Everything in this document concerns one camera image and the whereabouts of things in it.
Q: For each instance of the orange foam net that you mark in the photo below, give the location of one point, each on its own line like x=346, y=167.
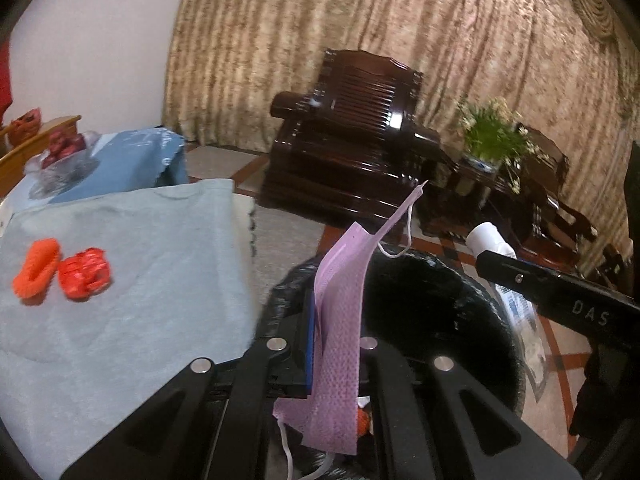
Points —
x=35, y=267
x=363, y=420

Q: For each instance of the black trash bin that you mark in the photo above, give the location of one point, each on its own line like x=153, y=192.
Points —
x=435, y=300

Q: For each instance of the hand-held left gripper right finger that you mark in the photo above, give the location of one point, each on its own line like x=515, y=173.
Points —
x=387, y=375

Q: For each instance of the red plastic bag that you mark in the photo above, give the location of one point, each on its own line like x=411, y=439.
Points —
x=85, y=275

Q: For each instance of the blue tablecloth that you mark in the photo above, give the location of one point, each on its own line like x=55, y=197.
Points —
x=135, y=160

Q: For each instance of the pink face mask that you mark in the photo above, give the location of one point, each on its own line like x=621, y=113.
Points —
x=340, y=335

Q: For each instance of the light green towel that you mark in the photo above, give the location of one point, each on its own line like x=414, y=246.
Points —
x=150, y=260

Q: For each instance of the dark wooden chair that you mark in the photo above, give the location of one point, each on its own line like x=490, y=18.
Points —
x=612, y=267

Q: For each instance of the white tube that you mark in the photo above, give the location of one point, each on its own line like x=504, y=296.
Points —
x=485, y=240

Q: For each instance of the potted green plant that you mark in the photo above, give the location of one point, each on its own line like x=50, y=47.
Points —
x=492, y=135

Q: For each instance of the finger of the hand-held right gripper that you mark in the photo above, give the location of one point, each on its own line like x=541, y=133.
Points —
x=520, y=280

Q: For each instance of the clear bag of red fruit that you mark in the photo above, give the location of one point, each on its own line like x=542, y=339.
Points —
x=60, y=150

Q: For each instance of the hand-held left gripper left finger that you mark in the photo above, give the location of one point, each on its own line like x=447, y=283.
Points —
x=314, y=350

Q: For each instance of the dark wooden side table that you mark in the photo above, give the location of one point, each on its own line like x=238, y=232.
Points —
x=465, y=200

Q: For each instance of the beige patterned curtain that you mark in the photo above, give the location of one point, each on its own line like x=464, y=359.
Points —
x=300, y=25

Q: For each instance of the red hanging cloth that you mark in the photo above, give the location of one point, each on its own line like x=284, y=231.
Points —
x=4, y=85

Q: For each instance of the dark wooden armchair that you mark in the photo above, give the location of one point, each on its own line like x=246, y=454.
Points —
x=350, y=150
x=550, y=210

